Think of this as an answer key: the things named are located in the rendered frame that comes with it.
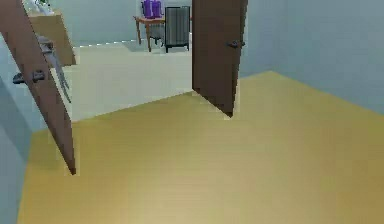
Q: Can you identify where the brown wooden table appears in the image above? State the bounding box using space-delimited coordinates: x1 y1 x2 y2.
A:
133 15 167 53

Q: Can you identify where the brown room door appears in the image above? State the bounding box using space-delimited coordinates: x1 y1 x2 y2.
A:
0 0 77 176
191 0 249 118

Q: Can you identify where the black door handle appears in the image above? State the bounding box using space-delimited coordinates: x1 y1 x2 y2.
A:
226 40 246 49
12 69 46 85

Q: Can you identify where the tan wooden cabinet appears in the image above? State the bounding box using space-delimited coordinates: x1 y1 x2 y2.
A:
27 9 77 67

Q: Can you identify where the purple kettle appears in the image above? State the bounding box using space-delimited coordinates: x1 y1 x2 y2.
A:
140 0 164 19

